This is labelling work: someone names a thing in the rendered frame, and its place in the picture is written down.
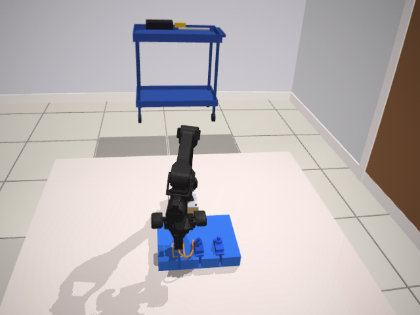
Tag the blue rectangular deck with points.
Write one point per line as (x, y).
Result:
(215, 245)

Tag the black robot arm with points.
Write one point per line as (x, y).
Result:
(183, 181)

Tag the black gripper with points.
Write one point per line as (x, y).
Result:
(158, 221)

